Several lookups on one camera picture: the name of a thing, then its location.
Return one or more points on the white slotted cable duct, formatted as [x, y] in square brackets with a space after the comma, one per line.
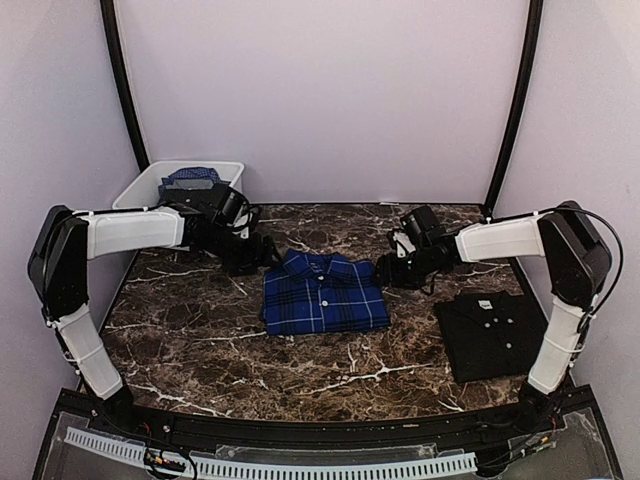
[235, 462]

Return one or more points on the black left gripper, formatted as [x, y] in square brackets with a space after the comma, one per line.
[255, 258]

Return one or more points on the black shirt in bin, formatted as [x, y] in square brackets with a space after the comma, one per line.
[190, 197]

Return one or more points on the blue patterned shirt in bin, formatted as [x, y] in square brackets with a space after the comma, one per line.
[190, 178]

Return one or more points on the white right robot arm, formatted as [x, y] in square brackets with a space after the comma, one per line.
[582, 270]

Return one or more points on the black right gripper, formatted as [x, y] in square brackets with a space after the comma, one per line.
[389, 273]

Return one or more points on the blue plaid long sleeve shirt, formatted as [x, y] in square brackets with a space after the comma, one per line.
[315, 294]

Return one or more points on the black shirt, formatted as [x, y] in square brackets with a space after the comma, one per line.
[190, 197]
[490, 335]

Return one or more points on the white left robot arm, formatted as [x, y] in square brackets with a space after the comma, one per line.
[69, 240]

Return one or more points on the black front rail base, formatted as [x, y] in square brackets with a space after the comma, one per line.
[571, 442]

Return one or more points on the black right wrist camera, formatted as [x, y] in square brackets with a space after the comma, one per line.
[422, 226]

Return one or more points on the black vertical frame post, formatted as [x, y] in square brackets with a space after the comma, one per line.
[121, 79]
[521, 87]

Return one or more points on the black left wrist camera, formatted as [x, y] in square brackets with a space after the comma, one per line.
[225, 204]

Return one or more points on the black vertical frame post right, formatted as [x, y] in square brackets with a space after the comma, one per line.
[521, 87]

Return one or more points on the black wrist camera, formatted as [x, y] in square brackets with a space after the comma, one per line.
[422, 226]
[225, 204]

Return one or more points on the white plastic bin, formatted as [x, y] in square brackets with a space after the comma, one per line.
[143, 190]

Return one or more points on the black vertical frame post left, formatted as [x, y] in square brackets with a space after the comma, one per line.
[121, 79]

